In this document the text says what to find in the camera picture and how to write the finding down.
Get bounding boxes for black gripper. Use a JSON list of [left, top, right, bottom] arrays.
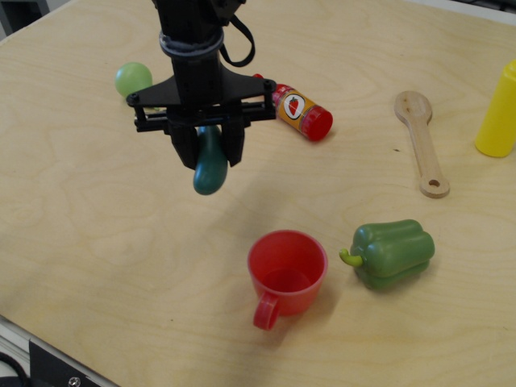
[[127, 44, 276, 169]]

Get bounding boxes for dark green toy cucumber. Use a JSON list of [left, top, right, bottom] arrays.
[[193, 126, 228, 195]]

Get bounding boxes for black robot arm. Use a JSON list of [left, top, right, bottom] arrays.
[[127, 1, 277, 169]]

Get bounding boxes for red plastic cup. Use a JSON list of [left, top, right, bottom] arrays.
[[248, 230, 328, 331]]

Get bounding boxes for light green toy pear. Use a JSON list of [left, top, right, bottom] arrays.
[[114, 62, 153, 98]]

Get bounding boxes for red toy ketchup bottle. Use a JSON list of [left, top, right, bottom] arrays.
[[273, 83, 333, 142]]

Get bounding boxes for wooden spoon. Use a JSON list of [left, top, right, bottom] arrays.
[[393, 91, 450, 198]]

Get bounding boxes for green toy bell pepper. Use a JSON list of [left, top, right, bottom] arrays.
[[339, 219, 435, 289]]

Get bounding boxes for yellow plastic bottle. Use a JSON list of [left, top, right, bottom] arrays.
[[475, 60, 515, 158]]

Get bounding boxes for black cable loop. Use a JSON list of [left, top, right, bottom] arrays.
[[219, 14, 256, 69]]

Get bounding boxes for black corner bracket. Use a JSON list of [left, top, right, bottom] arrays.
[[29, 339, 117, 387]]

